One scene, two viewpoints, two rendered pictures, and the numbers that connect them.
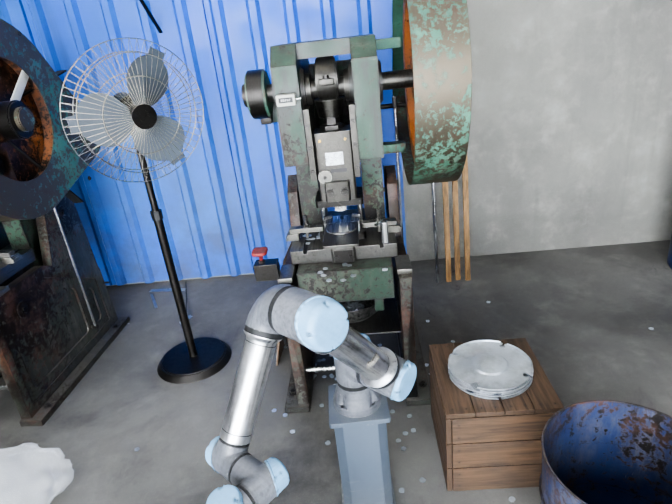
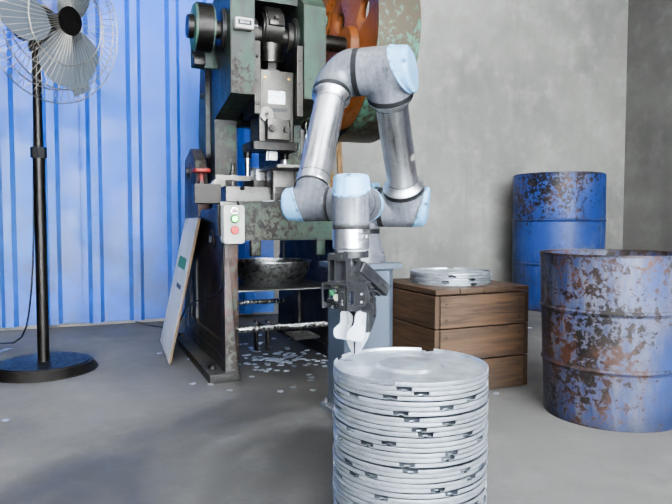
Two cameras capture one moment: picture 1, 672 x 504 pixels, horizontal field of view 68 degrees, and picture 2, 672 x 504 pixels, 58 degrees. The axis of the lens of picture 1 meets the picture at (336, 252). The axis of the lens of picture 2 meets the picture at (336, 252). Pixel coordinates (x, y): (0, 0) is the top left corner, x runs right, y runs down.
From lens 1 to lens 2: 1.34 m
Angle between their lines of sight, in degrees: 34
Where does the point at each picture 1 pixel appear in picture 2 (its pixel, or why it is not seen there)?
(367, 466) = (376, 330)
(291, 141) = (241, 67)
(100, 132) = (16, 19)
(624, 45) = (454, 119)
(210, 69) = not seen: hidden behind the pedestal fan
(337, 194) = (278, 131)
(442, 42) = not seen: outside the picture
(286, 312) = (374, 51)
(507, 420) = (486, 299)
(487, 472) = not seen: hidden behind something
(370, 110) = (317, 53)
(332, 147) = (275, 86)
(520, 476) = (497, 372)
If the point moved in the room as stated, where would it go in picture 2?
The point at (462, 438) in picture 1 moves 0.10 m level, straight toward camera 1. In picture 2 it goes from (449, 321) to (461, 326)
